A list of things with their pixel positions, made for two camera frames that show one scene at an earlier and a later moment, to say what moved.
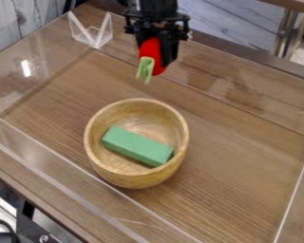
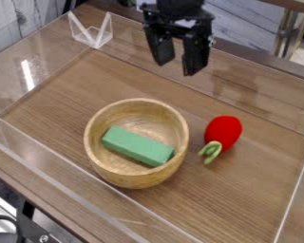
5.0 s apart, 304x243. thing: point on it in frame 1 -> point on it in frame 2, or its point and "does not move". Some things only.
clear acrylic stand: [92, 35] does not move
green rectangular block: [138, 146] does not move
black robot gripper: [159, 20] -> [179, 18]
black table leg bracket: [28, 230] does not move
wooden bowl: [136, 140] does not move
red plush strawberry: [152, 63] -> [223, 132]
